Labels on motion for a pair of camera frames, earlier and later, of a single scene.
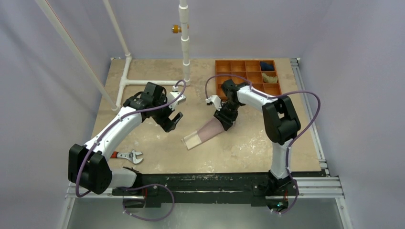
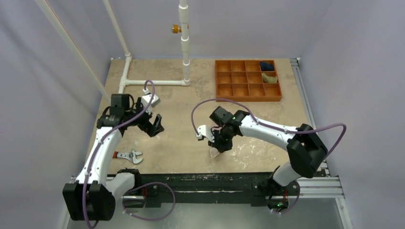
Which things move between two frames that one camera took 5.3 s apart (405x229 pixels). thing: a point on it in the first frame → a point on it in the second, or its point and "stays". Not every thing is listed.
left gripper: x=168 y=124 → x=147 y=126
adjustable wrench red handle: x=131 y=156 stays
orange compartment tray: x=262 y=74 stays
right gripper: x=228 y=116 → x=222 y=145
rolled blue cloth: x=266 y=67 stays
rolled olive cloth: x=269 y=79 stays
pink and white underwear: x=210 y=130 → x=213 y=151
